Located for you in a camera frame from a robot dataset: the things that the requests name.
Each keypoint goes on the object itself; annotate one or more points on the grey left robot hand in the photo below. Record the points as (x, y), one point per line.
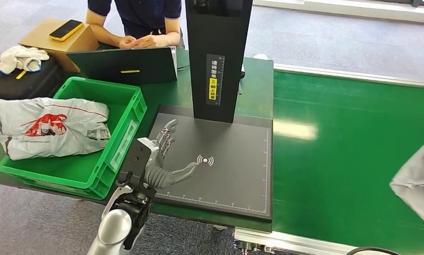
(159, 176)

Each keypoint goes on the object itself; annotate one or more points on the white mailer bag red print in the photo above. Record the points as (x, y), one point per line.
(418, 183)
(46, 126)

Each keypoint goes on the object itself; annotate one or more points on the black weighing device platform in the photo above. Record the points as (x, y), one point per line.
(233, 176)

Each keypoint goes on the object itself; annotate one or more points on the green plastic basket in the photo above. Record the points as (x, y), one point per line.
(78, 169)

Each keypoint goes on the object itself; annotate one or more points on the black weighing device column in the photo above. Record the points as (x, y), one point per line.
(205, 42)

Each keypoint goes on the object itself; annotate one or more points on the black laptop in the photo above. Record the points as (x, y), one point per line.
(120, 65)

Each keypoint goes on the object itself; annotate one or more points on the person's left hand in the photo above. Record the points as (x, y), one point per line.
(148, 41)

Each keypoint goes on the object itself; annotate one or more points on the person's hand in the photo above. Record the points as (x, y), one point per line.
(125, 42)
(148, 41)

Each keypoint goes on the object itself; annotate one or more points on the person's right hand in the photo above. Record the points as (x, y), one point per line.
(125, 42)

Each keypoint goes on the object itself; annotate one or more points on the brown cardboard box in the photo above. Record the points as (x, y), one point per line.
(74, 44)

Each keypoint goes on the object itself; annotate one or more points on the small white object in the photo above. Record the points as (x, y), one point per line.
(260, 56)

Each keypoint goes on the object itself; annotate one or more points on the black hard case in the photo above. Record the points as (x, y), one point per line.
(25, 86)

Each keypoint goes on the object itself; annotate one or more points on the yellow tag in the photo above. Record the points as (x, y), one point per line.
(21, 74)

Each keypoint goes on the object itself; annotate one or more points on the phone in yellow case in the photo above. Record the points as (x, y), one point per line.
(66, 29)

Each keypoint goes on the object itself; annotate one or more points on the green conveyor belt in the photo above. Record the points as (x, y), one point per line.
(338, 158)

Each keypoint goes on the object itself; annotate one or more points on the white work gloves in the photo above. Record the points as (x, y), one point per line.
(18, 58)

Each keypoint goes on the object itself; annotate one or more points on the white floor ledge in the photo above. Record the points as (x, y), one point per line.
(338, 8)

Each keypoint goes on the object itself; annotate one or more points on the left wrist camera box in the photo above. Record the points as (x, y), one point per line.
(136, 160)

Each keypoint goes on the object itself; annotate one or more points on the aluminium conveyor side rail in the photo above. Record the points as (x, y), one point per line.
(268, 243)
(338, 74)

